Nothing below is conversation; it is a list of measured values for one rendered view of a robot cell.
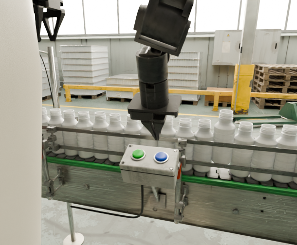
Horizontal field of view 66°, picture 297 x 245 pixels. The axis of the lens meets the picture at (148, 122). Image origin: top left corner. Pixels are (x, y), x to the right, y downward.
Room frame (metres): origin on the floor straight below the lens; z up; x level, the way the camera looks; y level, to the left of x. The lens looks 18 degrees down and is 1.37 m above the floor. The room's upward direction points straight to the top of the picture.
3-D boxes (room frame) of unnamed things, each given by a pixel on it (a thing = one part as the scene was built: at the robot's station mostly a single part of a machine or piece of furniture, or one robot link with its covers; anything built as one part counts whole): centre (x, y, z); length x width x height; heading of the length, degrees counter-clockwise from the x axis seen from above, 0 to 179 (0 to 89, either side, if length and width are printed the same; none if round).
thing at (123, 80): (6.80, 0.55, 0.33); 1.25 x 1.03 x 0.66; 163
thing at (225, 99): (6.19, -2.11, 0.16); 1.23 x 1.02 x 0.31; 163
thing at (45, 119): (0.81, 0.39, 1.08); 0.06 x 0.06 x 0.17
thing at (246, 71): (4.92, -2.02, 0.55); 0.40 x 0.34 x 1.10; 75
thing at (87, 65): (7.28, 1.93, 0.76); 1.25 x 1.03 x 1.52; 167
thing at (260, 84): (5.90, -3.36, 0.51); 1.26 x 1.08 x 1.02; 165
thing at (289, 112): (4.28, -2.31, 0.58); 1.45 x 0.54 x 1.16; 95
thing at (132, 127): (0.72, 0.05, 1.08); 0.06 x 0.06 x 0.17
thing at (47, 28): (0.63, 0.26, 1.44); 0.07 x 0.07 x 0.09; 75
